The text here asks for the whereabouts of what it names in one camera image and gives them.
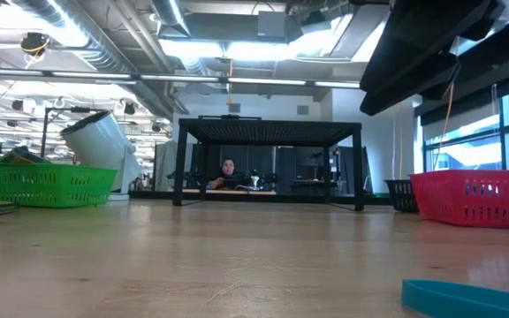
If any black plastic basket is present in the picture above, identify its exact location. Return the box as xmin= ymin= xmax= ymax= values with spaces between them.
xmin=384 ymin=178 xmax=420 ymax=214

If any red plastic basket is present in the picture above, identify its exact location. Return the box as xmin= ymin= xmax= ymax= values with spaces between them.
xmin=408 ymin=169 xmax=509 ymax=231

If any blue rubber band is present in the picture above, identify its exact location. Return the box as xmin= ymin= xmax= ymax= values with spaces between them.
xmin=401 ymin=278 xmax=509 ymax=318

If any person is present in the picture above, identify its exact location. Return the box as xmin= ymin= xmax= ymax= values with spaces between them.
xmin=207 ymin=157 xmax=251 ymax=191

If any black mesh shelf riser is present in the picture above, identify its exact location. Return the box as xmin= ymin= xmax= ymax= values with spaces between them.
xmin=172 ymin=115 xmax=366 ymax=213

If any linear ceiling light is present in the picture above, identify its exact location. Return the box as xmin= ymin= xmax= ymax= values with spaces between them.
xmin=0 ymin=66 xmax=364 ymax=92

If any grey ceiling unit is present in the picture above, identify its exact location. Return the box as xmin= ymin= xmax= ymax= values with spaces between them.
xmin=256 ymin=11 xmax=289 ymax=39

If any white mug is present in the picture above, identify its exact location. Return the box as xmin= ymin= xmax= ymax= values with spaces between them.
xmin=58 ymin=110 xmax=143 ymax=202

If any green plastic basket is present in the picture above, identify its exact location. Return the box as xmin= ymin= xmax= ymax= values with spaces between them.
xmin=0 ymin=162 xmax=119 ymax=209

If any black pole stand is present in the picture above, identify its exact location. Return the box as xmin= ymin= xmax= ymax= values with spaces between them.
xmin=40 ymin=105 xmax=92 ymax=158

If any silver round duct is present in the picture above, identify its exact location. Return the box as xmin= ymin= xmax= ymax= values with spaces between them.
xmin=150 ymin=0 xmax=193 ymax=39

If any yellow hanging cable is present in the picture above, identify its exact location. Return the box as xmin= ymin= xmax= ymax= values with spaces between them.
xmin=432 ymin=81 xmax=456 ymax=172

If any black ceiling cable reel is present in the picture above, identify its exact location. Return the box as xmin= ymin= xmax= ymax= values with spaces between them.
xmin=19 ymin=33 xmax=51 ymax=57

